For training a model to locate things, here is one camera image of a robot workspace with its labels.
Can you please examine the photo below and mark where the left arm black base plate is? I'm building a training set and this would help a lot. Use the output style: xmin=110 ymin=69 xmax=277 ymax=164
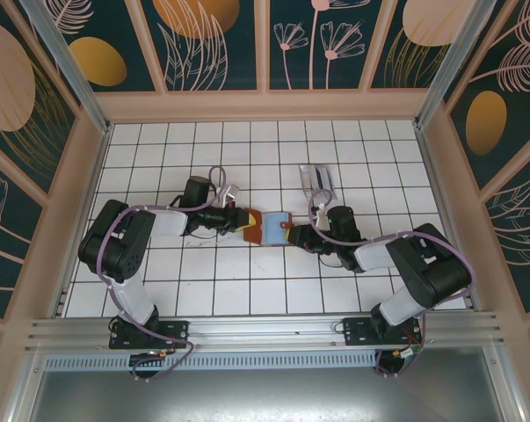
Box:
xmin=108 ymin=319 xmax=191 ymax=351

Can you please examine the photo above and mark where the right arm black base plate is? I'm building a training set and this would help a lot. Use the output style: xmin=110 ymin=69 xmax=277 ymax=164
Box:
xmin=342 ymin=316 xmax=424 ymax=348

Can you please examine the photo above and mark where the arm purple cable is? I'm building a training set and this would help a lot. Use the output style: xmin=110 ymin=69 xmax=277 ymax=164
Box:
xmin=307 ymin=187 xmax=476 ymax=380
xmin=96 ymin=164 xmax=198 ymax=382

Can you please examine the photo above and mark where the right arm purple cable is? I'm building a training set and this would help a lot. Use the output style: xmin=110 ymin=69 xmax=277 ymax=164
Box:
xmin=307 ymin=187 xmax=476 ymax=380

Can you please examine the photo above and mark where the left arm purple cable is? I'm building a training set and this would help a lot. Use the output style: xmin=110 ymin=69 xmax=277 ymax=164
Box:
xmin=96 ymin=164 xmax=198 ymax=382

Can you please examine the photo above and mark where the aluminium frame post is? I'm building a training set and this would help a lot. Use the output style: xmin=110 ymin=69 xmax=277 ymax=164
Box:
xmin=20 ymin=0 xmax=115 ymax=135
xmin=413 ymin=0 xmax=490 ymax=131

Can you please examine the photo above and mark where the brown leather card holder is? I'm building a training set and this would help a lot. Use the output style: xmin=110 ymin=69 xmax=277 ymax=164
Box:
xmin=242 ymin=207 xmax=294 ymax=247

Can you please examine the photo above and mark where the slotted grey cable duct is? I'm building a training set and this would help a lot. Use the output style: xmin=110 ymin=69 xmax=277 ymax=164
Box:
xmin=42 ymin=353 xmax=379 ymax=371

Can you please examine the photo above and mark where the aluminium table edge rail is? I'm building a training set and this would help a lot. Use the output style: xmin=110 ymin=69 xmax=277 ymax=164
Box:
xmin=48 ymin=124 xmax=114 ymax=318
xmin=416 ymin=127 xmax=482 ymax=311

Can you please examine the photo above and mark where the aluminium mounting rail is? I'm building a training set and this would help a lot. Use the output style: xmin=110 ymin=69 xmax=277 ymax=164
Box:
xmin=25 ymin=310 xmax=510 ymax=358

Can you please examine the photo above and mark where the grey metal sheet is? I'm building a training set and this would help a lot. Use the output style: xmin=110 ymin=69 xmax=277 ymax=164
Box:
xmin=7 ymin=346 xmax=527 ymax=422

